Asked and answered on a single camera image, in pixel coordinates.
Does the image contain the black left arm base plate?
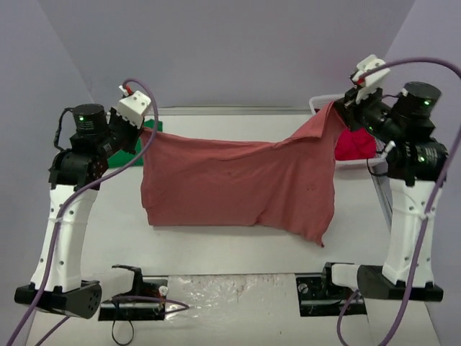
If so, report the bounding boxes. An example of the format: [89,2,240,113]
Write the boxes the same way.
[98,265,169,321]

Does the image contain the magenta crumpled t-shirt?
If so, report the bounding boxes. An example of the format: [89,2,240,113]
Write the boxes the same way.
[335,129,376,161]

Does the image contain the white plastic basket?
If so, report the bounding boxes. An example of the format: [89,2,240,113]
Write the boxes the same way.
[309,92,393,170]

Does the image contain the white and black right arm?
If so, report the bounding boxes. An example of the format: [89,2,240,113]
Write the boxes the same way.
[319,81,448,302]

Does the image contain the salmon pink t-shirt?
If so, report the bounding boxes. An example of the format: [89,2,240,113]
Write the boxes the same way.
[140,105,344,244]

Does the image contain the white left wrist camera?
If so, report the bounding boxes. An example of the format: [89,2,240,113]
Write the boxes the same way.
[116,91,152,129]

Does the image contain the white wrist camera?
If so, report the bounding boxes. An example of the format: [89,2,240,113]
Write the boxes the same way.
[116,91,152,129]
[350,54,390,104]

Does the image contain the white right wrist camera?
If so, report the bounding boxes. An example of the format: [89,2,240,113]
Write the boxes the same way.
[350,54,390,104]

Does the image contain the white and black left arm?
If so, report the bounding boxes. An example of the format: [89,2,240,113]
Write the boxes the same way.
[14,102,149,319]

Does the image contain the green folded t-shirt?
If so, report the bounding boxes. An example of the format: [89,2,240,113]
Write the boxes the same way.
[108,119,163,169]

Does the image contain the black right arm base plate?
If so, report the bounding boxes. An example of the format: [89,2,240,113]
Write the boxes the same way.
[295,273,354,317]

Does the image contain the black cable loop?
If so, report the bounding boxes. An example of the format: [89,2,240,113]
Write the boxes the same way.
[110,319,136,345]

